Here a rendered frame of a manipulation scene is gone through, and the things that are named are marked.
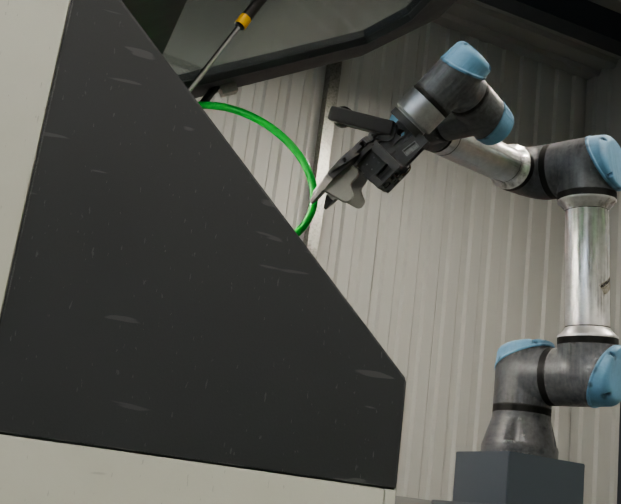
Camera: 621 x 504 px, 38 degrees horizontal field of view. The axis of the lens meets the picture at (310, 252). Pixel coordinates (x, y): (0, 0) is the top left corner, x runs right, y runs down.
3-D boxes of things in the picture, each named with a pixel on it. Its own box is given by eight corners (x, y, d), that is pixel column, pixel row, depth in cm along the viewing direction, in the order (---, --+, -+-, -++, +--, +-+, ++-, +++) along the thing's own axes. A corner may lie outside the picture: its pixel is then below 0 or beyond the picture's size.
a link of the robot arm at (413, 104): (408, 81, 149) (418, 93, 157) (389, 102, 150) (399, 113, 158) (440, 112, 147) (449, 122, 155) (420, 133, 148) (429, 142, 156)
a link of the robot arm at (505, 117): (466, 118, 167) (434, 84, 160) (521, 106, 160) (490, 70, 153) (459, 155, 164) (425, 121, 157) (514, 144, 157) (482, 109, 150)
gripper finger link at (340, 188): (328, 216, 149) (370, 180, 150) (304, 191, 150) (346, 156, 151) (329, 222, 151) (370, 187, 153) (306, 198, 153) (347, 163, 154)
